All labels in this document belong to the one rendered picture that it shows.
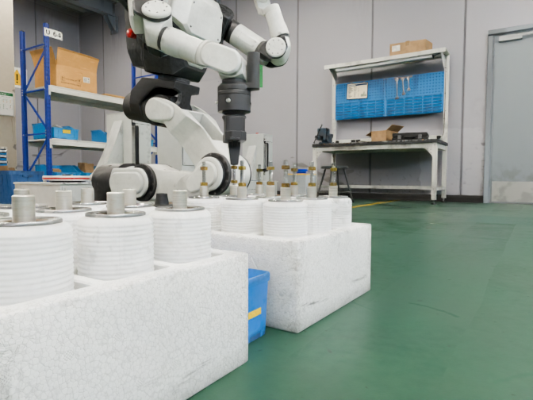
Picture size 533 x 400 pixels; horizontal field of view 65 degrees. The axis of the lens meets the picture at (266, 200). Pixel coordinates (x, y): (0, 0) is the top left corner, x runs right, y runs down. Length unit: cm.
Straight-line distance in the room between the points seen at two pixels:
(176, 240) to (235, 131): 52
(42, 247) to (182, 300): 19
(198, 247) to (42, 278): 23
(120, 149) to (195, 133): 198
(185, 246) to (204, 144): 86
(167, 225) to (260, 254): 29
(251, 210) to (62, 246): 52
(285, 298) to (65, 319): 47
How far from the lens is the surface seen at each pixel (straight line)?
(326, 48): 680
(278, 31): 177
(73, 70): 637
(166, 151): 385
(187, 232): 62
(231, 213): 93
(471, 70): 612
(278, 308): 86
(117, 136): 342
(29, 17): 1060
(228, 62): 112
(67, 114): 1057
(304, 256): 83
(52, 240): 49
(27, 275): 49
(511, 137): 594
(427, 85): 604
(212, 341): 65
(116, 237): 54
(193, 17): 157
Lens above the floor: 30
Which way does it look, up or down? 3 degrees down
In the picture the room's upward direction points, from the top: straight up
